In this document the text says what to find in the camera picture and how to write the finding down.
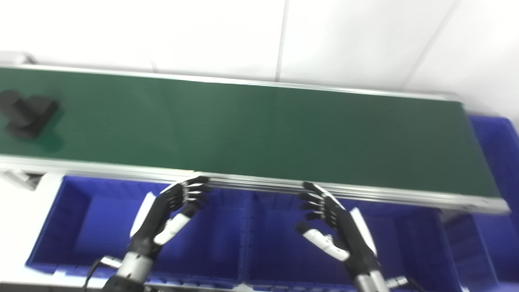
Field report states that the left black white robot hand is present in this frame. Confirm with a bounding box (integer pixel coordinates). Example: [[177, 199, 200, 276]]
[[129, 176, 212, 260]]

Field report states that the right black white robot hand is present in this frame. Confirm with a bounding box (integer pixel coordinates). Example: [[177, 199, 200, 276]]
[[295, 181, 380, 277]]

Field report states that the black cylinder-on-block part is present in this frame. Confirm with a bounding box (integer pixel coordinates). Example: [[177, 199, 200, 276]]
[[0, 90, 60, 140]]

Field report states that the blue plastic bin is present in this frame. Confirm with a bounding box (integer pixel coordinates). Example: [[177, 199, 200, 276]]
[[243, 191, 459, 292], [25, 175, 250, 284], [442, 116, 519, 284]]

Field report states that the aluminium conveyor support leg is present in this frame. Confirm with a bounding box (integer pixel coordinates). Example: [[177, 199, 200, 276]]
[[0, 170, 43, 191]]

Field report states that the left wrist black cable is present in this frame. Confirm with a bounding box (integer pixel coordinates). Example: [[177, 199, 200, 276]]
[[83, 255, 122, 290]]

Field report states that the green conveyor belt aluminium frame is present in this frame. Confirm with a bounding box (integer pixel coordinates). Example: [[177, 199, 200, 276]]
[[0, 65, 510, 215]]

